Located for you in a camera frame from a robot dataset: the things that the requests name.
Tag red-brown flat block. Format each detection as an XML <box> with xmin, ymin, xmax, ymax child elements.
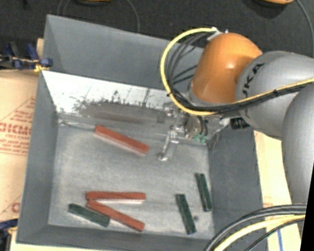
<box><xmin>91</xmin><ymin>123</ymin><xmax>153</xmax><ymax>158</ymax></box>
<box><xmin>82</xmin><ymin>198</ymin><xmax>149</xmax><ymax>233</ymax></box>
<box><xmin>84</xmin><ymin>183</ymin><xmax>148</xmax><ymax>211</ymax></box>

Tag grey metal bin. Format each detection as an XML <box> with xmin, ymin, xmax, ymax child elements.
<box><xmin>8</xmin><ymin>14</ymin><xmax>304</xmax><ymax>251</ymax></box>

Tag dark green flat block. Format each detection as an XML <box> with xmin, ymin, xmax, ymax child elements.
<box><xmin>169</xmin><ymin>192</ymin><xmax>203</xmax><ymax>237</ymax></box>
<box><xmin>188</xmin><ymin>172</ymin><xmax>218</xmax><ymax>213</ymax></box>
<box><xmin>65</xmin><ymin>202</ymin><xmax>113</xmax><ymax>228</ymax></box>

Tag pale grey metal gripper finger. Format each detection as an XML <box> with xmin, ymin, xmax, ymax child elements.
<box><xmin>157</xmin><ymin>131</ymin><xmax>181</xmax><ymax>164</ymax></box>

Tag black cylinder on white bracket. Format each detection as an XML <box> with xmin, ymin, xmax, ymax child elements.
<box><xmin>206</xmin><ymin>112</ymin><xmax>251</xmax><ymax>151</ymax></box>

